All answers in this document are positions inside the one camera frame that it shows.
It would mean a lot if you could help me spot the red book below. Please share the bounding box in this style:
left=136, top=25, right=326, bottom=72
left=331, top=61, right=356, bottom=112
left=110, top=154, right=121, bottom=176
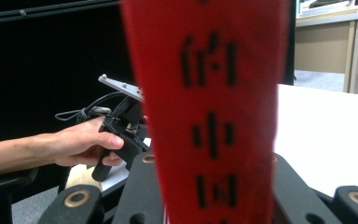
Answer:
left=119, top=0, right=291, bottom=224

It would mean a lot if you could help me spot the black curtain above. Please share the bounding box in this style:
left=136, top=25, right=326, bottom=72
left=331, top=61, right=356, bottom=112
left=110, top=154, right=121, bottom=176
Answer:
left=0, top=0, right=296, bottom=145

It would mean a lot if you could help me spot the black padded bar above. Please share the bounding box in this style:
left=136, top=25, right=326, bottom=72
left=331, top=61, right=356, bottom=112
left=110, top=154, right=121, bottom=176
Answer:
left=0, top=167, right=40, bottom=224

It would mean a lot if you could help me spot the light wooden desk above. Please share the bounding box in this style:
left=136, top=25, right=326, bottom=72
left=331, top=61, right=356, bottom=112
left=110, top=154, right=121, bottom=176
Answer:
left=293, top=5, right=358, bottom=96

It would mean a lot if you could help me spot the white table cover sheet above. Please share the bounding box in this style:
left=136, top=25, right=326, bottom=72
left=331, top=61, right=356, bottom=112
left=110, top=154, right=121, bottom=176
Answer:
left=101, top=83, right=358, bottom=199

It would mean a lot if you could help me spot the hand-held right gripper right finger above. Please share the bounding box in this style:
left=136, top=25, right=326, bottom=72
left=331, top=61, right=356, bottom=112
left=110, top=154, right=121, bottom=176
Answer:
left=271, top=153, right=343, bottom=224

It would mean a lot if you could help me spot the left hand-held gripper cable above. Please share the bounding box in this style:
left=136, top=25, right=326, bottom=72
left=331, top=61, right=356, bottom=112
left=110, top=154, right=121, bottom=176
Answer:
left=55, top=91, right=125, bottom=123

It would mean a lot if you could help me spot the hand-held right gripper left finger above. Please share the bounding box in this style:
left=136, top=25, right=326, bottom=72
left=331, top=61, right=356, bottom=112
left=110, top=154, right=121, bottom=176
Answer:
left=111, top=152, right=166, bottom=224

